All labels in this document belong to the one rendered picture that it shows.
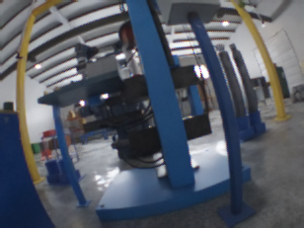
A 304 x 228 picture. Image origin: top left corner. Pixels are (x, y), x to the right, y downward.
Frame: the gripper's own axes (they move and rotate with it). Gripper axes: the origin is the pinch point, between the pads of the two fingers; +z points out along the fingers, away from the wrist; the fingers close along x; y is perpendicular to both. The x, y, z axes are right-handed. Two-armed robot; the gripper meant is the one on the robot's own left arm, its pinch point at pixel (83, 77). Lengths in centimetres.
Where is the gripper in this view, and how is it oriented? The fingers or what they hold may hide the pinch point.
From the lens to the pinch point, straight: 134.2
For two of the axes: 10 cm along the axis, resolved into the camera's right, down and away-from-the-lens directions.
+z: 2.4, 9.7, -0.3
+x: 9.7, -2.3, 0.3
